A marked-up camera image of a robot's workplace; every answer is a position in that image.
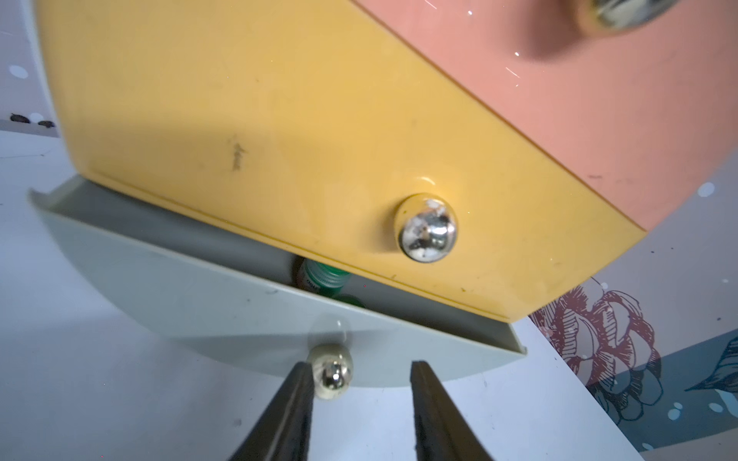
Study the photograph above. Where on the yellow drawer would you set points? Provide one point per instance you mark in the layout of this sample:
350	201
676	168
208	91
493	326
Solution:
308	126

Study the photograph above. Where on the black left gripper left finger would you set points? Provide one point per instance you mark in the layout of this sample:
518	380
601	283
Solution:
284	429

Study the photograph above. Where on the pink top drawer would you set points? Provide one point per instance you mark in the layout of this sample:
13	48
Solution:
643	116

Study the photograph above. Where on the green paint can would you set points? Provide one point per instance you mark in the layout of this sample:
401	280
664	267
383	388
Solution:
325	280

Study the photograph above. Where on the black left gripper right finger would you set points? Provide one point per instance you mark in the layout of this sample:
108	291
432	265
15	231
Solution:
441	432

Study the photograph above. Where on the grey bottom drawer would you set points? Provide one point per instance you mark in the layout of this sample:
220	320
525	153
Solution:
235	300

